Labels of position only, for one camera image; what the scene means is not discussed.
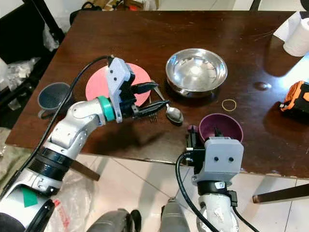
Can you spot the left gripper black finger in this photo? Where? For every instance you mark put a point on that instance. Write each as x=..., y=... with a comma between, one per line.
x=145, y=87
x=152, y=108

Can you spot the maroon bowl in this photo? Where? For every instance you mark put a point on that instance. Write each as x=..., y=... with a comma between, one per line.
x=231, y=126

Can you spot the silver spoon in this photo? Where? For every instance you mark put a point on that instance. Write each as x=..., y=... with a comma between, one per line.
x=174, y=115

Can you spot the small purple knob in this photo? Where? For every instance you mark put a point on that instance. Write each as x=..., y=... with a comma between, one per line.
x=193, y=128

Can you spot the silver fork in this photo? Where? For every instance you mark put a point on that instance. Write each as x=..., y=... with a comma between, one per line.
x=150, y=119

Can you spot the yellow rubber band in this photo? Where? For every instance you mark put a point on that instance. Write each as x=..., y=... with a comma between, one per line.
x=223, y=104

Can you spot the pink plate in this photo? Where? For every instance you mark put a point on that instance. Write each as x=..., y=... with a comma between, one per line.
x=99, y=89

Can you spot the stainless steel bowl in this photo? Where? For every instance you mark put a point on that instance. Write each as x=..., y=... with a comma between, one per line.
x=195, y=71

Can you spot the small dark glossy disc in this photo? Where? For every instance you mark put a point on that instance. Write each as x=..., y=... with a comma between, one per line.
x=262, y=86

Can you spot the grey robot right leg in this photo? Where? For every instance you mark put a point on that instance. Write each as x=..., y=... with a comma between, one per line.
x=176, y=217

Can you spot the beige woven sack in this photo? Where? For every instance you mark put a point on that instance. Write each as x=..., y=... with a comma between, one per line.
x=7, y=166

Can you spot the dark brown wooden table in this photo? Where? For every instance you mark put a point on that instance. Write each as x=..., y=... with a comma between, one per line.
x=193, y=29

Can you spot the orange and black tool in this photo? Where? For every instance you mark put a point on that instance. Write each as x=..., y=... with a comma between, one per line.
x=297, y=96

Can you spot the black bag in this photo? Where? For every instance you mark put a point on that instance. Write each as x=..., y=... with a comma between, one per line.
x=83, y=13

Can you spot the crumpled clear plastic bag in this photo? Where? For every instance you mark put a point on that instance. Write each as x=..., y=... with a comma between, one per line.
x=21, y=72

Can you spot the clear plastic bag red print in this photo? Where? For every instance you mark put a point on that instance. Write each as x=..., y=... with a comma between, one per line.
x=75, y=198

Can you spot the white paper towel roll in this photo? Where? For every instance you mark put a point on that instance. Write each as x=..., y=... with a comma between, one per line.
x=298, y=41

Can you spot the black shelf rack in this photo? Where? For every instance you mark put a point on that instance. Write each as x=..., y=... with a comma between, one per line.
x=24, y=36

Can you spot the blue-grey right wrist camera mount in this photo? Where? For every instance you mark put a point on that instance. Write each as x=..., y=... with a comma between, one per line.
x=222, y=159

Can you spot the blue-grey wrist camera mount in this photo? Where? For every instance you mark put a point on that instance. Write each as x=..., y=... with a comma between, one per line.
x=222, y=159
x=118, y=79

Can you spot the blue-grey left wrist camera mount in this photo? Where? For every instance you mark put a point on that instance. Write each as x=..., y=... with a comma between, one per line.
x=118, y=79

